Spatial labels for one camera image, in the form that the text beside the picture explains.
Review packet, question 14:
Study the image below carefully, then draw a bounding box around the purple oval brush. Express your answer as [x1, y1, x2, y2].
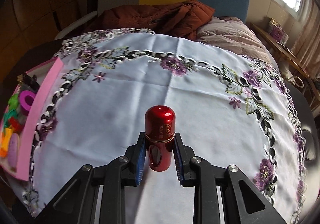
[7, 134, 23, 172]

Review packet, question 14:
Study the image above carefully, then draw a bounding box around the red metal capsule container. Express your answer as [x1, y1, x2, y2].
[145, 105, 176, 172]

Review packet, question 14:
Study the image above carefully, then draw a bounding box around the embroidered floral tablecloth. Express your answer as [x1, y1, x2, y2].
[21, 28, 308, 224]

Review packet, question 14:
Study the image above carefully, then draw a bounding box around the purple gift box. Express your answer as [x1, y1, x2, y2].
[266, 19, 289, 44]

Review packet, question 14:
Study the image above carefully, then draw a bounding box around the pink patterned curtain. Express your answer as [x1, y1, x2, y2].
[291, 0, 320, 69]

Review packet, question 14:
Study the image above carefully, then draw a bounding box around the purple plastic ring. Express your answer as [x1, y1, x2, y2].
[19, 90, 38, 114]

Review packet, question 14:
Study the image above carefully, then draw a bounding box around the pale pink duvet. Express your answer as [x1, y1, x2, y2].
[196, 16, 278, 69]

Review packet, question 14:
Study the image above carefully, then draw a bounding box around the orange cube blocks toy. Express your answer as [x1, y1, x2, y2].
[0, 130, 13, 157]

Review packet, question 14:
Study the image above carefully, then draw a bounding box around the wooden side table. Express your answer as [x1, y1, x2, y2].
[250, 22, 320, 104]

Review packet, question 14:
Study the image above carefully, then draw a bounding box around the pink cardboard box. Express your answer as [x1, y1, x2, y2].
[0, 57, 65, 181]

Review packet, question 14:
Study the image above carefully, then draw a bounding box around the rust brown quilted jacket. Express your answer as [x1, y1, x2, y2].
[87, 0, 215, 40]

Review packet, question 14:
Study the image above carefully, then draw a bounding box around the teal plastic clip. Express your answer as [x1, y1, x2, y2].
[4, 110, 20, 124]

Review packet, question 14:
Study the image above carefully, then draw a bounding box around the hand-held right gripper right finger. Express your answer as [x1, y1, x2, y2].
[174, 132, 288, 224]

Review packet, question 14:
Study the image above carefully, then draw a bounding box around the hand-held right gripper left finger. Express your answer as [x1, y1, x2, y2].
[36, 132, 147, 224]

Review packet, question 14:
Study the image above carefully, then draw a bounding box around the white curved armrest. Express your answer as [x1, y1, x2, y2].
[54, 11, 99, 40]

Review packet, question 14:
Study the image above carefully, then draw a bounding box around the black padded chair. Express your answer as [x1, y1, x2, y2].
[285, 81, 320, 214]

